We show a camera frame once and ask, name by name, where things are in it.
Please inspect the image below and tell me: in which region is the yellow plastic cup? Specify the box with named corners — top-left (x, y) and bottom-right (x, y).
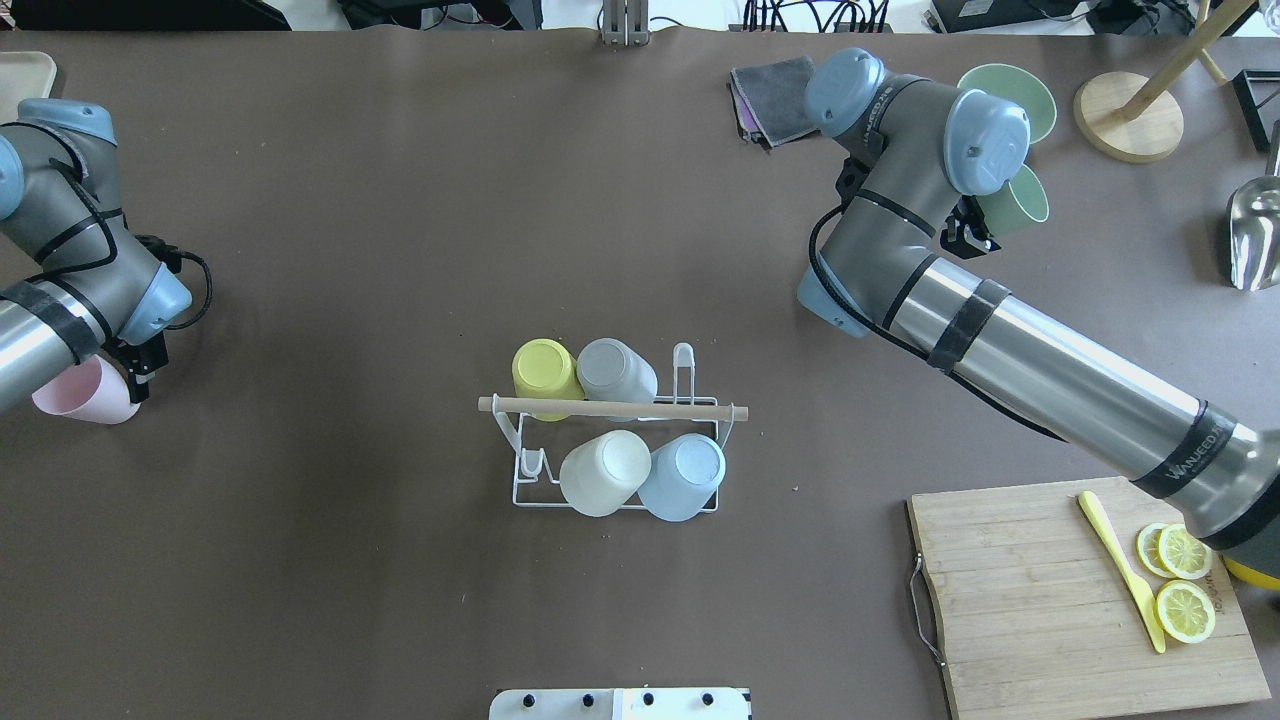
top-left (511, 338), bottom-right (586, 401)

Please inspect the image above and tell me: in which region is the white wire cup rack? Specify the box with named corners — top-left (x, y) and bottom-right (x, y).
top-left (476, 342), bottom-right (750, 516)

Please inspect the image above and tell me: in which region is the green plastic cup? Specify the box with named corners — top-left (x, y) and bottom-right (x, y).
top-left (975, 164), bottom-right (1050, 237)

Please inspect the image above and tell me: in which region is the light blue plastic cup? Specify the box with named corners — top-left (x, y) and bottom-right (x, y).
top-left (637, 433), bottom-right (726, 521)

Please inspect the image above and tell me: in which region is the pink plastic cup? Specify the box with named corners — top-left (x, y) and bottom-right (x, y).
top-left (31, 355), bottom-right (140, 425)

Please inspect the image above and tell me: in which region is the lemon slice lower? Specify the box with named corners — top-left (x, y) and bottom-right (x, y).
top-left (1155, 579), bottom-right (1216, 644)

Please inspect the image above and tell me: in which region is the green bowl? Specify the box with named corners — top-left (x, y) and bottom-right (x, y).
top-left (957, 63), bottom-right (1059, 143)

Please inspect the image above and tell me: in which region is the purple cloth under grey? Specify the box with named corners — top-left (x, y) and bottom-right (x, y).
top-left (727, 82), bottom-right (763, 143)

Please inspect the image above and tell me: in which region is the grey plastic cup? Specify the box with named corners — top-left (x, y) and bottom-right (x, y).
top-left (576, 338), bottom-right (658, 404)

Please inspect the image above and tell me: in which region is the white plastic cup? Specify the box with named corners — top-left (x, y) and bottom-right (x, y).
top-left (559, 430), bottom-right (652, 518)

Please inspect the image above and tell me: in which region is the grey folded cloth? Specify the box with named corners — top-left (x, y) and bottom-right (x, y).
top-left (730, 56), bottom-right (817, 149)

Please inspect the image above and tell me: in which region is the wooden stand with round base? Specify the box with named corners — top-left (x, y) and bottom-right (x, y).
top-left (1073, 1), bottom-right (1256, 164)

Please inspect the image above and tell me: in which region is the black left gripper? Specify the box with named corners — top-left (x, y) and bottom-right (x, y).
top-left (101, 331), bottom-right (169, 404)

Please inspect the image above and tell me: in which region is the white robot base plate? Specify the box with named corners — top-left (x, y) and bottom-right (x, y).
top-left (488, 685), bottom-right (753, 719)

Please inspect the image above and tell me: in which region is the lemon slice hidden behind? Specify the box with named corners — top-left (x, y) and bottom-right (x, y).
top-left (1135, 523), bottom-right (1175, 579)

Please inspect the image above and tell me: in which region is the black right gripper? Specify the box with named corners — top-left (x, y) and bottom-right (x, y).
top-left (940, 195), bottom-right (1001, 260)

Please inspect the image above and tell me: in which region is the lemon slice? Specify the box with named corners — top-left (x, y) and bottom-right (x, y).
top-left (1155, 524), bottom-right (1213, 582)
top-left (1155, 579), bottom-right (1216, 644)

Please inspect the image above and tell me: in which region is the metal scoop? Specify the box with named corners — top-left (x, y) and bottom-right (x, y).
top-left (1228, 123), bottom-right (1279, 292)

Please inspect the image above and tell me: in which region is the black frame object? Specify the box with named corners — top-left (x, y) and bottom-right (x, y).
top-left (1231, 69), bottom-right (1279, 152)

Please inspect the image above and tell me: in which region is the lemon slice upper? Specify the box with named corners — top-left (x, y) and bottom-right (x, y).
top-left (1155, 524), bottom-right (1213, 582)

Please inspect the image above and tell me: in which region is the beige plastic tray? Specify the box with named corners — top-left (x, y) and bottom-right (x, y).
top-left (0, 51), bottom-right (58, 124)

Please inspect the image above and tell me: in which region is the yellow plastic knife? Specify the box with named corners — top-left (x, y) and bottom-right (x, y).
top-left (1076, 489), bottom-right (1167, 653)

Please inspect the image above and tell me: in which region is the whole yellow lemon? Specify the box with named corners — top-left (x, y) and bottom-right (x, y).
top-left (1220, 555), bottom-right (1280, 592)

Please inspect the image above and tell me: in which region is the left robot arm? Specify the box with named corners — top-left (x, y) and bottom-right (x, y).
top-left (1, 97), bottom-right (214, 409)

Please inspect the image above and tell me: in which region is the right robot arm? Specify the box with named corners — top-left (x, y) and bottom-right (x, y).
top-left (797, 47), bottom-right (1279, 577)

